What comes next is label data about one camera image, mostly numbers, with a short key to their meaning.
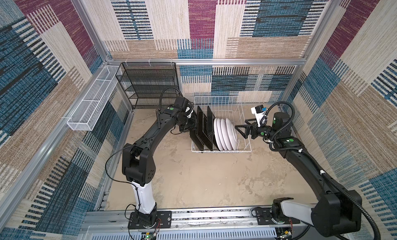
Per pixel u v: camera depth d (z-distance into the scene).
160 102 0.74
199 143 0.87
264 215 0.74
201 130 0.83
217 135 0.85
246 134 0.69
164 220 0.73
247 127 0.67
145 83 1.08
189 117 0.78
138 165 0.48
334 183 0.44
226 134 0.85
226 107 1.15
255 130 0.68
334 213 0.39
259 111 0.67
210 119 0.90
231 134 0.87
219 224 0.73
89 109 0.94
